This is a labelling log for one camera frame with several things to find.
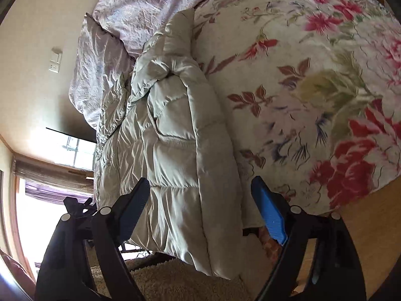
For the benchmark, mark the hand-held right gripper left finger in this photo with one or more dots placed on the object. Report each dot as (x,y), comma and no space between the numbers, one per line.
(133,210)

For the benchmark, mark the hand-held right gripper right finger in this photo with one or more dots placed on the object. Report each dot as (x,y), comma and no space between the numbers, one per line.
(270,214)

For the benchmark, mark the white puffer jacket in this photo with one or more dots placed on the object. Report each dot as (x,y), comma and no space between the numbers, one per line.
(175,150)

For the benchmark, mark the black tripod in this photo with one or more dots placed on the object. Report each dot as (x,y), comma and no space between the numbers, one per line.
(78,205)

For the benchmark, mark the beige shaggy rug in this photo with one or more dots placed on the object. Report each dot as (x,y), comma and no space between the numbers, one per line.
(175,283)

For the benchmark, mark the window curtain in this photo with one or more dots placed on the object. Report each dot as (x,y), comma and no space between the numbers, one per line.
(47,178)

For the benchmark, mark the floral bed blanket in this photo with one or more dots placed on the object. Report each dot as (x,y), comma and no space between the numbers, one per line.
(300,84)

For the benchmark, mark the pale purple duvet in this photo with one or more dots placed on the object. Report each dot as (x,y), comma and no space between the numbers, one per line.
(109,31)

